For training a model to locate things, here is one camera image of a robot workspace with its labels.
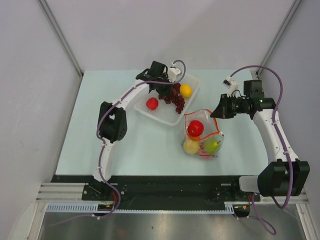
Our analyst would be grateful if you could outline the white cable duct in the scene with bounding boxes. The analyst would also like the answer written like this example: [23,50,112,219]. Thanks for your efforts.
[46,203,114,214]
[224,201,252,217]

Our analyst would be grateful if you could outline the right aluminium rail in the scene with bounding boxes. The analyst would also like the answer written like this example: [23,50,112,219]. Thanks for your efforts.
[250,70,260,80]

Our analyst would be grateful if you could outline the dark plum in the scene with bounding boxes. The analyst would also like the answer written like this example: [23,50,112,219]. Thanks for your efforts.
[172,82,181,93]

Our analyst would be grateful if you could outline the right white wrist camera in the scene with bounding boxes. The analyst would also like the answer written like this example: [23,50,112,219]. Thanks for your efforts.
[222,76,239,97]

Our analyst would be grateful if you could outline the yellow green pear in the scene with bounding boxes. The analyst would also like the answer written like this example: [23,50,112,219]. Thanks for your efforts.
[203,138,221,155]

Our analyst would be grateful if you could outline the dark purple grape bunch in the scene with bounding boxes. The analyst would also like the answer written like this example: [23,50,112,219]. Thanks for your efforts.
[158,88,186,114]

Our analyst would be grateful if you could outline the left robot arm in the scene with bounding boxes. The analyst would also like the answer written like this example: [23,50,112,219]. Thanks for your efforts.
[89,61,176,200]

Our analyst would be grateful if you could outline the yellow lemon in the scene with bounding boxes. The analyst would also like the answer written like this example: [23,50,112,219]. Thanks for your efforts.
[179,84,193,98]

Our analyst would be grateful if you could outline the red green apple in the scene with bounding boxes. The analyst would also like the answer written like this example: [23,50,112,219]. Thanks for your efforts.
[187,120,204,137]

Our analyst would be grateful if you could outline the left white cable duct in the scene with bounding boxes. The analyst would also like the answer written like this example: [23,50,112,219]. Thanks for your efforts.
[46,203,114,214]

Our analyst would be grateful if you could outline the left aluminium frame post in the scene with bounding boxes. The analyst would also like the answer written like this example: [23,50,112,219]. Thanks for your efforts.
[36,0,84,79]

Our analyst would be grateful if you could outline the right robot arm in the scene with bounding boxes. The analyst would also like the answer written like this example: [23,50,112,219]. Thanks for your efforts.
[210,76,310,201]

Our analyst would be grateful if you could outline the small red apple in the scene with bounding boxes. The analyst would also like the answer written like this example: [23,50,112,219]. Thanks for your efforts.
[145,97,159,111]

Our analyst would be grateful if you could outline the clear zip bag orange zipper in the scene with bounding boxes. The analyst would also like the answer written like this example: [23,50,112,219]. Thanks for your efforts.
[181,108,225,159]

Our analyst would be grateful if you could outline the aluminium frame post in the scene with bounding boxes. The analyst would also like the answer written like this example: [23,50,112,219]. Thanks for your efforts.
[36,0,84,79]
[260,0,304,67]

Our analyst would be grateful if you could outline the orange fruit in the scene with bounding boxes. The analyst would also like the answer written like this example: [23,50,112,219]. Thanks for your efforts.
[188,135,201,142]

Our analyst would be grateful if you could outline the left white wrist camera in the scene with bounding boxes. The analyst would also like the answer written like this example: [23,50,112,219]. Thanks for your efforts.
[167,65,182,83]

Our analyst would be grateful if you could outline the right aluminium frame post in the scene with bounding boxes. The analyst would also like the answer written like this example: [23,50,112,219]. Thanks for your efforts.
[260,0,304,67]

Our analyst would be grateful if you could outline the right white cable duct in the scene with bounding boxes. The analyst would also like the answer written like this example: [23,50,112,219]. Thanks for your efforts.
[224,201,252,217]

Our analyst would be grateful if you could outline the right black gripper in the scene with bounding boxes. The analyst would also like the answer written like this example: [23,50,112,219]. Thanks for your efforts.
[210,93,249,119]

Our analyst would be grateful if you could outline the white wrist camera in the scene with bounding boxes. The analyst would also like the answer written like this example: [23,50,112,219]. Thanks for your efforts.
[222,76,239,97]
[167,65,182,83]

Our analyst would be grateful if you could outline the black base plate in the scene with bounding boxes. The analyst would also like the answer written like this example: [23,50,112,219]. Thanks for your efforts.
[51,175,252,211]

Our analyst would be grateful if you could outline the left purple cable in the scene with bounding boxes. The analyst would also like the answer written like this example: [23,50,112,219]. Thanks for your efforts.
[49,59,187,226]

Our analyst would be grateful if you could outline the yellow green mango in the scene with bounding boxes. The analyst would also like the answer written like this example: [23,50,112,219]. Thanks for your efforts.
[183,139,200,155]

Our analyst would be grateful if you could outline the white plastic basket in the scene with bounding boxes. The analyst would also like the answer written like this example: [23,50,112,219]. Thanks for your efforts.
[133,73,200,126]

